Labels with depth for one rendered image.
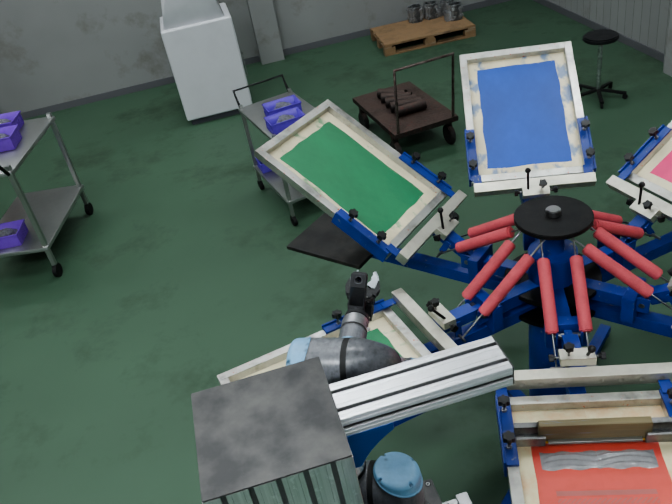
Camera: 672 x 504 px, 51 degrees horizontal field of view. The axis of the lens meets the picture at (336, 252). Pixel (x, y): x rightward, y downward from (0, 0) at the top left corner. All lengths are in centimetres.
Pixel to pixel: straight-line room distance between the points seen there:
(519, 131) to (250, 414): 275
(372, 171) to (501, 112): 79
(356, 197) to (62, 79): 666
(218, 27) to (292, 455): 670
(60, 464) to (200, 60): 466
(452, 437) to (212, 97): 510
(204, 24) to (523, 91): 443
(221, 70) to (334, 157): 445
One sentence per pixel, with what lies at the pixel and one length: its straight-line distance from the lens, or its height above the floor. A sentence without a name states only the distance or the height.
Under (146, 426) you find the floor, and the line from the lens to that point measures 433.
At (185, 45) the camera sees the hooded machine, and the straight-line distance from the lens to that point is 767.
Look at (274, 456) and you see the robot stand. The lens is 119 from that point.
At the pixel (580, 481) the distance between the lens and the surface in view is 247.
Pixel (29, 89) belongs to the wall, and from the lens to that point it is 962.
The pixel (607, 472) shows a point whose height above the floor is 95.
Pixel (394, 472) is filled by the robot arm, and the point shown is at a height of 149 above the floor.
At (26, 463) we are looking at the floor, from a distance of 452.
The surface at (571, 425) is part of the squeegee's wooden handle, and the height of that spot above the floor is 106.
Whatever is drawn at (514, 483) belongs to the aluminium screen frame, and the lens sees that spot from 241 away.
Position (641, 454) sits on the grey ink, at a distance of 256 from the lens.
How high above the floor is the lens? 292
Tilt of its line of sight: 34 degrees down
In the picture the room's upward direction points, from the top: 11 degrees counter-clockwise
